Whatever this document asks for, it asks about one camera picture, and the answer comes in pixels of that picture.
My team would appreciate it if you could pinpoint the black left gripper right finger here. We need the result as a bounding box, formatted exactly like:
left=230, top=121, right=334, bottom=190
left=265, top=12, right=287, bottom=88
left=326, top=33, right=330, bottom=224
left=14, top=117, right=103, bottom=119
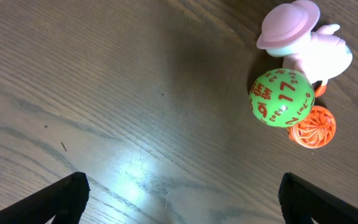
left=278, top=172, right=358, bottom=224

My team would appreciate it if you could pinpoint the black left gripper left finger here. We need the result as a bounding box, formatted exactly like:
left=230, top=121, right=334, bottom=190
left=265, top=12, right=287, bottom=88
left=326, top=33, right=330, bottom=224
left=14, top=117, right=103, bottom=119
left=0, top=172, right=90, bottom=224

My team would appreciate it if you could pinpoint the green number ball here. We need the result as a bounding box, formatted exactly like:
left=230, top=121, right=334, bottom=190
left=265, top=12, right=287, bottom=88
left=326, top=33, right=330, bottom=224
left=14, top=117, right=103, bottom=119
left=249, top=68, right=315, bottom=128

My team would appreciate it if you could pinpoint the orange mesh ball toy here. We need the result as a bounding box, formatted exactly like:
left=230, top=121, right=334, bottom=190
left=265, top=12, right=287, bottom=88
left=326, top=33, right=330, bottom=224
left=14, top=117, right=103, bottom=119
left=287, top=105, right=337, bottom=149

